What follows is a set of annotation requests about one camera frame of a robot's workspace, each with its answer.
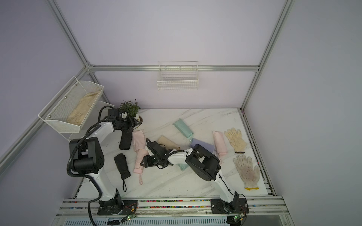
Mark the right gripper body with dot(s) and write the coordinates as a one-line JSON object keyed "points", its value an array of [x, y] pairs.
{"points": [[154, 159]]}

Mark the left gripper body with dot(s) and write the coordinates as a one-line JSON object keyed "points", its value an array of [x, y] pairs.
{"points": [[127, 125]]}

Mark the pink umbrella sleeve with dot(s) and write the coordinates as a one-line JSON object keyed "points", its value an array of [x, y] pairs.
{"points": [[139, 140]]}

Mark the black umbrella sleeve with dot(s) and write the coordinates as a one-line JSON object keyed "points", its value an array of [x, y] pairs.
{"points": [[126, 140]]}

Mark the yellow umbrella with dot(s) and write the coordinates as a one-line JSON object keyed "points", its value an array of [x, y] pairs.
{"points": [[168, 143]]}

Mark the pink umbrella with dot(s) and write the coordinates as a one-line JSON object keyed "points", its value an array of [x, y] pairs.
{"points": [[220, 145], [138, 169]]}

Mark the black umbrella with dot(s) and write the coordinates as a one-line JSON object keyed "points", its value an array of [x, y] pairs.
{"points": [[122, 166]]}

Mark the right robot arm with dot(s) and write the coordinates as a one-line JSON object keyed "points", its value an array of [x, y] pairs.
{"points": [[205, 164]]}

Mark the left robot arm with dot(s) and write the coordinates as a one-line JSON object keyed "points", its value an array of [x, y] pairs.
{"points": [[86, 156]]}

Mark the potted green plant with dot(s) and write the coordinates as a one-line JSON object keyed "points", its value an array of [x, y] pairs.
{"points": [[129, 111]]}

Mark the green umbrella near front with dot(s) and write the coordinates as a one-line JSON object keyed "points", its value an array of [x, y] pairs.
{"points": [[182, 166]]}

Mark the green umbrella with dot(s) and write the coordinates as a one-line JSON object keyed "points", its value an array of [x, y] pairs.
{"points": [[181, 126], [182, 166]]}

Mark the green umbrella at back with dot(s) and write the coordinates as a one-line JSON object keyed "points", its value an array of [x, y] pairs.
{"points": [[181, 126]]}

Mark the cream glove in shelf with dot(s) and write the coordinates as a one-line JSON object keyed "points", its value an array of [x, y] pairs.
{"points": [[79, 113]]}

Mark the purple umbrella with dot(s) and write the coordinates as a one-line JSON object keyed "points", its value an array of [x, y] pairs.
{"points": [[209, 147]]}

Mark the white tiered mesh shelf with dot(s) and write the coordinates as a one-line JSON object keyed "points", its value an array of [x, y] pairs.
{"points": [[56, 112]]}

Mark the cream work glove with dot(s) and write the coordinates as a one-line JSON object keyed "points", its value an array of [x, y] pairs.
{"points": [[236, 141]]}

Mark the white speckled work glove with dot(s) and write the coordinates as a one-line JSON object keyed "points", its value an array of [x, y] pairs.
{"points": [[249, 174]]}

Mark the white wire wall basket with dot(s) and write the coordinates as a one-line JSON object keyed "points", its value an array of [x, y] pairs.
{"points": [[178, 75]]}

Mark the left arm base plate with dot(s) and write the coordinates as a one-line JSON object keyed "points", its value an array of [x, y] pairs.
{"points": [[115, 208]]}

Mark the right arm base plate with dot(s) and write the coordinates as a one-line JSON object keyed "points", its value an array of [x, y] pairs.
{"points": [[221, 207]]}

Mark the aluminium rail frame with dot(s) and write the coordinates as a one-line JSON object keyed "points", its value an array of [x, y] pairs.
{"points": [[263, 211]]}

